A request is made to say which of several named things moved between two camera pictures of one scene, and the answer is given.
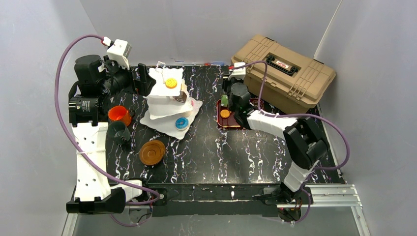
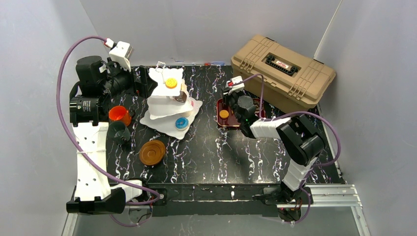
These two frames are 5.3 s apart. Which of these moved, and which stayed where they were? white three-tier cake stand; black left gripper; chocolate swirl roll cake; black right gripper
Moved: black right gripper
Stayed: black left gripper; white three-tier cake stand; chocolate swirl roll cake
